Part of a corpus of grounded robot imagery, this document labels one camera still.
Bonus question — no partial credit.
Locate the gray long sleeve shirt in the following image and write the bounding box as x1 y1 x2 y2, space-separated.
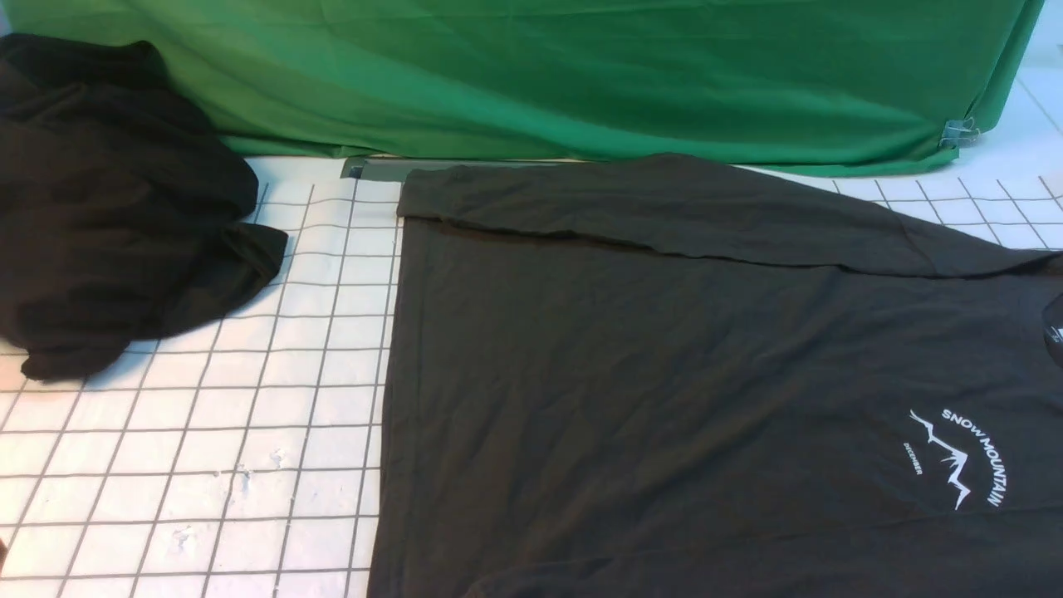
367 155 1062 597

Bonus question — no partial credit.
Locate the green backdrop cloth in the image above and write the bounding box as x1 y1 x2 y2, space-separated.
2 1 1043 178

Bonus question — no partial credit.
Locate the black crumpled cloth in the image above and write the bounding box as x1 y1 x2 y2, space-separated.
1 33 288 383

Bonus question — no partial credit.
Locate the silver binder clip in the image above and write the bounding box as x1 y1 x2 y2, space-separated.
938 117 981 150

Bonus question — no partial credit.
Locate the gray metal bracket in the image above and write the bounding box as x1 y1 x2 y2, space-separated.
340 156 581 183

